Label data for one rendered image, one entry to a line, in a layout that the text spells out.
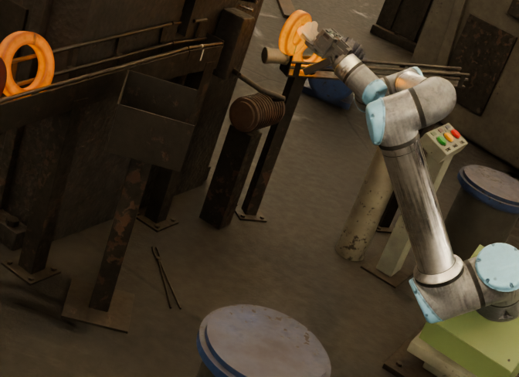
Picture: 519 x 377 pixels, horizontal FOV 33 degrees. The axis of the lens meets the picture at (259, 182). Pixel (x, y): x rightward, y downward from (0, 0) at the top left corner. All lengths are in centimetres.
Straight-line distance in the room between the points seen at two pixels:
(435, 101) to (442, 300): 62
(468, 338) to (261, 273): 77
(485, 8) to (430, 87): 292
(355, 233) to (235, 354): 152
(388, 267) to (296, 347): 142
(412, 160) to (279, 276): 93
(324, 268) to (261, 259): 26
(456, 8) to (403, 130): 303
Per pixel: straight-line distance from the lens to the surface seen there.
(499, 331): 287
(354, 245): 341
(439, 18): 545
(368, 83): 282
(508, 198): 347
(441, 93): 240
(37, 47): 239
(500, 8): 524
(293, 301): 305
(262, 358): 198
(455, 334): 287
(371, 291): 331
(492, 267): 265
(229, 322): 205
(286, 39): 289
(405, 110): 236
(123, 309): 271
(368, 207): 334
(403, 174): 243
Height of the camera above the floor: 157
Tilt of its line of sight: 24 degrees down
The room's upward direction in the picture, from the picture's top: 20 degrees clockwise
